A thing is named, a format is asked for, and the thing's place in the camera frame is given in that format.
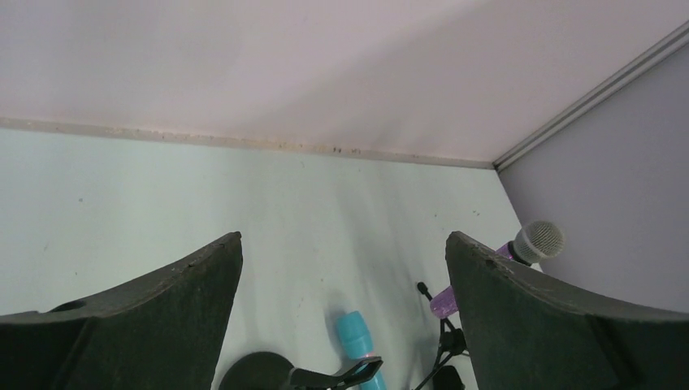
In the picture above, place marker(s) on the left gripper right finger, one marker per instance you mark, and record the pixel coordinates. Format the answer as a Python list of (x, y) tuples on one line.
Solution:
[(527, 330)]

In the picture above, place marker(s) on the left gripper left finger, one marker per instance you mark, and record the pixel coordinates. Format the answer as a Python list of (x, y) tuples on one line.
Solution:
[(162, 330)]

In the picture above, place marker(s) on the purple glitter microphone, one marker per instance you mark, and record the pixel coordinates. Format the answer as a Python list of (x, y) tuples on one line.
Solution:
[(535, 242)]

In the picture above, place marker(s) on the black tripod shock-mount stand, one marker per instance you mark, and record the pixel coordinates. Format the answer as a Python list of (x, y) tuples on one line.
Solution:
[(451, 344)]

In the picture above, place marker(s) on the black round-base mic stand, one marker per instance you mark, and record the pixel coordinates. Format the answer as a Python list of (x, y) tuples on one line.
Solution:
[(267, 370)]

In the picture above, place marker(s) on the turquoise microphone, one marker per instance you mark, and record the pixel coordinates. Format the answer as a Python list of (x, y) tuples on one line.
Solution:
[(354, 336)]

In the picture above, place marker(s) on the aluminium frame rail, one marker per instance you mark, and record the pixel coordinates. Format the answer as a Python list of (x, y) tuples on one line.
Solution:
[(641, 65)]

